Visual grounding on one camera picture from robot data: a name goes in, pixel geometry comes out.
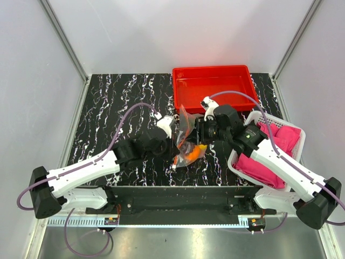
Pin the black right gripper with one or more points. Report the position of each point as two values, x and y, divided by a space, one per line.
200 126

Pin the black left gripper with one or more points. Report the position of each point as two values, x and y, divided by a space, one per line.
173 150

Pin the orange fake fruit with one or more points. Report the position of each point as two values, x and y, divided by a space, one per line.
197 152

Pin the clear zip bag orange seal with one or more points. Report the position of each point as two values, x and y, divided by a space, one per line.
185 146

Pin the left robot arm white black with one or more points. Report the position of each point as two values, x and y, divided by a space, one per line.
58 189

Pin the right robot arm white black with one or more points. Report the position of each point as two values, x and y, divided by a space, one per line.
309 196

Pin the white perforated plastic basket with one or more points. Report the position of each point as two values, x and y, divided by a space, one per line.
269 168

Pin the red plastic tray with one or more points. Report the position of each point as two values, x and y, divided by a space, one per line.
192 84

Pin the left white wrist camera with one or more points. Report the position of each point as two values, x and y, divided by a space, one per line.
166 123

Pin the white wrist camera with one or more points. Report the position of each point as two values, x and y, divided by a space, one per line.
166 123
209 106

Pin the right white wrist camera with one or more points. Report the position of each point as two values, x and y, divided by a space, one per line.
209 106

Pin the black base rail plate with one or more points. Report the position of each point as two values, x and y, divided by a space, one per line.
134 199

